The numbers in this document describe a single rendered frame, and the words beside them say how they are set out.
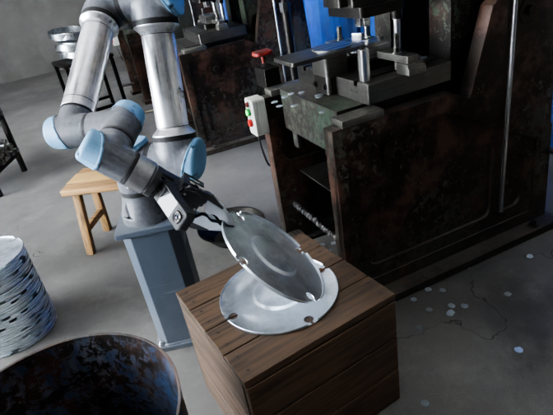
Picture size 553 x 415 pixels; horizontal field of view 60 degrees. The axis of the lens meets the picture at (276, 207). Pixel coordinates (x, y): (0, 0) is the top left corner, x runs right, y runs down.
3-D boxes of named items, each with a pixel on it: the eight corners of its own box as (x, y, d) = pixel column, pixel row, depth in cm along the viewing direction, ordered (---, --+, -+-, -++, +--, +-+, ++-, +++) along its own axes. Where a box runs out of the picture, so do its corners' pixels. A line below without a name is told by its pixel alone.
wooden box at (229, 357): (272, 489, 110) (243, 383, 94) (205, 385, 140) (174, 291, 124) (401, 397, 126) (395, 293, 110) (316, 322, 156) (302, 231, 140)
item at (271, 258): (282, 315, 94) (285, 312, 94) (197, 214, 104) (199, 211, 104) (340, 292, 119) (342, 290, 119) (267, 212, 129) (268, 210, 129)
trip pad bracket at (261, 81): (272, 119, 181) (263, 67, 172) (262, 114, 189) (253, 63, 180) (286, 115, 183) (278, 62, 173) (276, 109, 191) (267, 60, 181)
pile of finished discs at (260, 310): (257, 356, 100) (256, 353, 100) (201, 291, 123) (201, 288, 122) (364, 295, 111) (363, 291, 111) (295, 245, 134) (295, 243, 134)
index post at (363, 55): (363, 82, 138) (360, 48, 133) (357, 81, 140) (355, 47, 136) (371, 80, 139) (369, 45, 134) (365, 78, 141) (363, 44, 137)
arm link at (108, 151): (96, 116, 98) (81, 143, 92) (146, 144, 102) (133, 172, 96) (83, 139, 103) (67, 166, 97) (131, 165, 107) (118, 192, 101)
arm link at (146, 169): (139, 161, 97) (119, 193, 99) (159, 172, 99) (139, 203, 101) (141, 149, 104) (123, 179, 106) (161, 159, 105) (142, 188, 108)
